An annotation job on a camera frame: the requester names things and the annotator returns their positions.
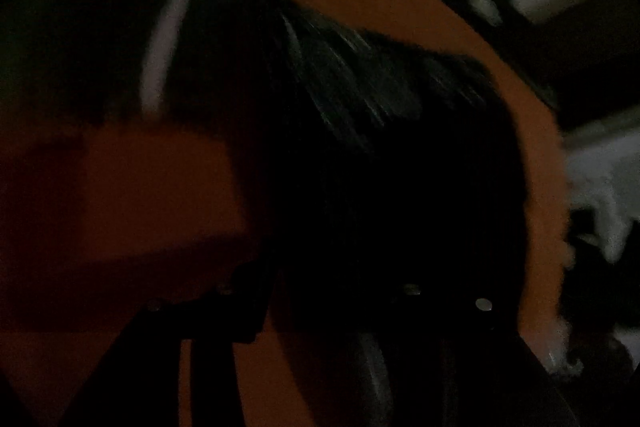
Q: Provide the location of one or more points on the brown wooden table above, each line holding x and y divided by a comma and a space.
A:
600, 67

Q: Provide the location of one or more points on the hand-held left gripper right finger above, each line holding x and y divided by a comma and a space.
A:
450, 307

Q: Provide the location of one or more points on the black garment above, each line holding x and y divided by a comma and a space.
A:
400, 182

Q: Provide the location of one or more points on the dark cloth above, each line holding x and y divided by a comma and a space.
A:
600, 307

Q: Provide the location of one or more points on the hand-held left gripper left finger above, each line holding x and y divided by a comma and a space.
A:
250, 302

